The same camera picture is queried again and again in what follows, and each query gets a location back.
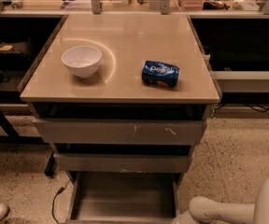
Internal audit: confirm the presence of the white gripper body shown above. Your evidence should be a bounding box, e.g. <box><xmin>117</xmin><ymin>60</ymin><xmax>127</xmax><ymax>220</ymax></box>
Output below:
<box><xmin>171</xmin><ymin>210</ymin><xmax>200</xmax><ymax>224</ymax></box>

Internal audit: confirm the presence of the grey bottom drawer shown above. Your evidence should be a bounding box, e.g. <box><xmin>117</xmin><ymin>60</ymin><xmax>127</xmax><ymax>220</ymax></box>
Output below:
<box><xmin>66</xmin><ymin>172</ymin><xmax>178</xmax><ymax>224</ymax></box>

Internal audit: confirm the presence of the grey drawer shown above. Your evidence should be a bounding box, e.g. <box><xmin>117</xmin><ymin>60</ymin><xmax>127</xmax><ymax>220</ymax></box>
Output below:
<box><xmin>54</xmin><ymin>144</ymin><xmax>191</xmax><ymax>173</ymax></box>
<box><xmin>33</xmin><ymin>104</ymin><xmax>208</xmax><ymax>146</ymax></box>
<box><xmin>66</xmin><ymin>172</ymin><xmax>178</xmax><ymax>224</ymax></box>

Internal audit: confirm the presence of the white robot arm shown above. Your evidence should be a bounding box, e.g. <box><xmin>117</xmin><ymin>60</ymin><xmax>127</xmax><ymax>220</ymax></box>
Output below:
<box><xmin>171</xmin><ymin>177</ymin><xmax>269</xmax><ymax>224</ymax></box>

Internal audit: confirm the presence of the grey middle drawer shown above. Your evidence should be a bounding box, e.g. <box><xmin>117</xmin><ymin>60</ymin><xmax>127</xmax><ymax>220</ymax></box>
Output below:
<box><xmin>54</xmin><ymin>144</ymin><xmax>191</xmax><ymax>173</ymax></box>

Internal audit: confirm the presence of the grey drawer cabinet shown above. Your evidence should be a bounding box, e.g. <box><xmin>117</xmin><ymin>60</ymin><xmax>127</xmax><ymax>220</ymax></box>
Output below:
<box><xmin>17</xmin><ymin>13</ymin><xmax>223</xmax><ymax>185</ymax></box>

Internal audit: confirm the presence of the grey top drawer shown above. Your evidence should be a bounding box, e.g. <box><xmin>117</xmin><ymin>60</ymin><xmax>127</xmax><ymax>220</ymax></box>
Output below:
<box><xmin>33</xmin><ymin>104</ymin><xmax>208</xmax><ymax>146</ymax></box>

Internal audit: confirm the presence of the crushed blue Pepsi can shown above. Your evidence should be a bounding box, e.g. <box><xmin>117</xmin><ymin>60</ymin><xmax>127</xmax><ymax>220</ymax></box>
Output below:
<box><xmin>141</xmin><ymin>61</ymin><xmax>180</xmax><ymax>88</ymax></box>

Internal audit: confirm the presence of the white ceramic bowl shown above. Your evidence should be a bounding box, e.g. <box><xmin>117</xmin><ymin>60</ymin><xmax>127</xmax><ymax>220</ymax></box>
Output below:
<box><xmin>62</xmin><ymin>46</ymin><xmax>102</xmax><ymax>78</ymax></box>

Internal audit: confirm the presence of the black floor cable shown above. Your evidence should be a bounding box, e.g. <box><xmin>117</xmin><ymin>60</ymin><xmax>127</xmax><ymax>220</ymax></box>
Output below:
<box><xmin>50</xmin><ymin>180</ymin><xmax>71</xmax><ymax>224</ymax></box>

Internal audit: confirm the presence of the black table leg frame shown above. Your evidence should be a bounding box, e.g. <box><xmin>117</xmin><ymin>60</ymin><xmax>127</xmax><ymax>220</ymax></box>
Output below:
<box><xmin>0</xmin><ymin>93</ymin><xmax>56</xmax><ymax>176</ymax></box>

